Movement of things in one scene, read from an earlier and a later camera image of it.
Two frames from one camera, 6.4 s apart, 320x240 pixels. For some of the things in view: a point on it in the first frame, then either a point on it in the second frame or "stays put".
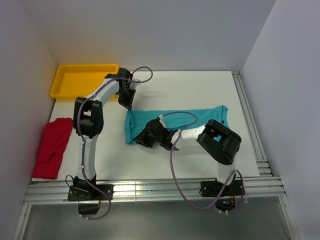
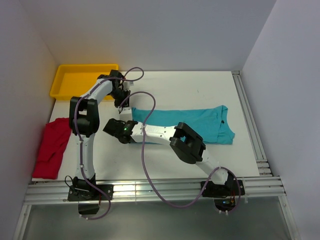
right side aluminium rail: [263, 166] stays put
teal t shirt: [176, 119] stays put
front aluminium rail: [147, 189] stays put
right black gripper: [142, 138] to [122, 122]
